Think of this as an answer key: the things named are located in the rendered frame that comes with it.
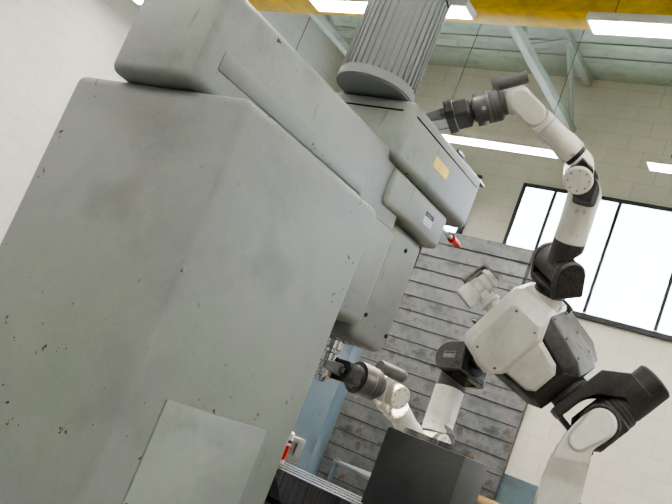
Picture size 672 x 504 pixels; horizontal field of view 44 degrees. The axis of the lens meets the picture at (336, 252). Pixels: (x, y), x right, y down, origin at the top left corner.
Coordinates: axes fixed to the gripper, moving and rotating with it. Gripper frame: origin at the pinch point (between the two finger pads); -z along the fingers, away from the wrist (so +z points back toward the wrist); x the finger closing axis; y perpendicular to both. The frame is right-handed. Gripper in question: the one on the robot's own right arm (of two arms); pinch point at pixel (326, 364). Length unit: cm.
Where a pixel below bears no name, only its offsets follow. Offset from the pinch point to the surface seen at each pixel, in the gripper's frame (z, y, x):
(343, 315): -13.7, -11.2, 16.8
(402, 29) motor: -27, -80, 16
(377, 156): -23, -48, 20
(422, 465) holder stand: 7.6, 14.4, 36.3
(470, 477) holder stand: 14.7, 13.0, 44.5
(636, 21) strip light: 279, -303, -170
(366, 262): -13.2, -25.0, 17.2
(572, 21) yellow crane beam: 325, -347, -270
